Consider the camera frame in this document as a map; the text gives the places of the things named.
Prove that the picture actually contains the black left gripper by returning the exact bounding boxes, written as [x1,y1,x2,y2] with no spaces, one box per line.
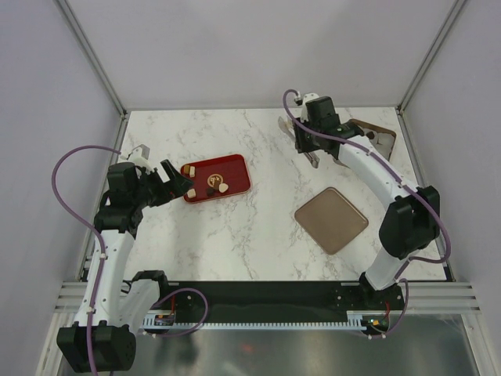
[132,160,193,209]

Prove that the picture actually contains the metal tongs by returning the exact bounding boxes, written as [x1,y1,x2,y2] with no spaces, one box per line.
[278,117,319,168]

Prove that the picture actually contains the white heart chocolate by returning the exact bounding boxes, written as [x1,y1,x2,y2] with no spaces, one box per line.
[218,183,229,193]

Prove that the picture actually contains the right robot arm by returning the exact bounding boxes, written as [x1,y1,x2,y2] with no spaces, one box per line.
[291,93,440,309]

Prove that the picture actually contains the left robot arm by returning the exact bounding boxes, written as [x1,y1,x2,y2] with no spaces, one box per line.
[56,160,193,374]

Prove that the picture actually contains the tan chocolate box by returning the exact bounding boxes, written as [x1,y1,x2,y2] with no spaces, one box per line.
[350,118,396,161]

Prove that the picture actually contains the red lacquer tray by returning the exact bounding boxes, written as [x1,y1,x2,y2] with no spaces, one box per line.
[180,154,251,204]

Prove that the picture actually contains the tan box lid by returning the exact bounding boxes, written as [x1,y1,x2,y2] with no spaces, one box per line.
[294,187,369,255]

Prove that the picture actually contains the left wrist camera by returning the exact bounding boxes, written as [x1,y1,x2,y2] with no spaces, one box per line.
[118,144,153,171]

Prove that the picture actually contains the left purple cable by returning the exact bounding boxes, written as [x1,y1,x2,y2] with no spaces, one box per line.
[52,144,122,376]

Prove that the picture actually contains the purple cable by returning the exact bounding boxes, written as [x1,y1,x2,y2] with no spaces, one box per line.
[52,144,122,376]
[283,89,452,338]

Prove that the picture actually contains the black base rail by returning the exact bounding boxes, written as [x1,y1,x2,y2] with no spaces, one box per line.
[150,281,404,324]

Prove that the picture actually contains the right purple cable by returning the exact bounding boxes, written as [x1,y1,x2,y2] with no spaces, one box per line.
[283,89,452,338]

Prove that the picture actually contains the white cable duct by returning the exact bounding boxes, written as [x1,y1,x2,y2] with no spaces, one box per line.
[139,311,389,331]

